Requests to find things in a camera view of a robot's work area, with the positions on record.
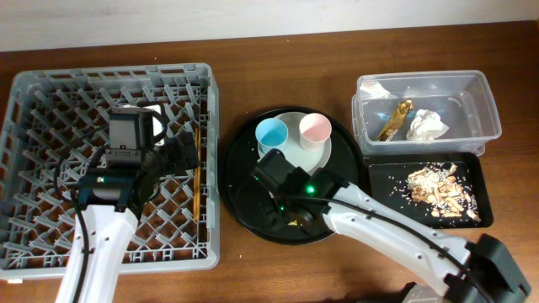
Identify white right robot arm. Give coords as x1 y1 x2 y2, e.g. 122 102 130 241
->
253 167 531 303

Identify brown gold snack wrapper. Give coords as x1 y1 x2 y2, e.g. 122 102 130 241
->
376 98 414 141

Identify pale grey round plate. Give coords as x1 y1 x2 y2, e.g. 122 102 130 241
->
258 112 332 174

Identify black rectangular tray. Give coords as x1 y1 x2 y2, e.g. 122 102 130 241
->
366 152 494 229

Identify light blue plastic cup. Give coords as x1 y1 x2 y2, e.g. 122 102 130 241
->
255 118 289 153

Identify food scraps and rice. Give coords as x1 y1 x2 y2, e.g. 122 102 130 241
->
389 162 482 224

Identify white tissue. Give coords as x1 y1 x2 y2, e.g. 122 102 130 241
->
406 109 450 141

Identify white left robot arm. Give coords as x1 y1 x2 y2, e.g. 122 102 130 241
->
56 131 200 302

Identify round black tray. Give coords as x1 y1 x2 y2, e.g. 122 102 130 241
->
218 107 369 245

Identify pink plastic cup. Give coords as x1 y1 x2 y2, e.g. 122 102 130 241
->
299 113 333 152

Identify clear plastic bin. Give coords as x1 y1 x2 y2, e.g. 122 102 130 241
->
351 70 502 156

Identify grey plastic dishwasher rack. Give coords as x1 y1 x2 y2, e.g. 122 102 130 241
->
1 63 220 280

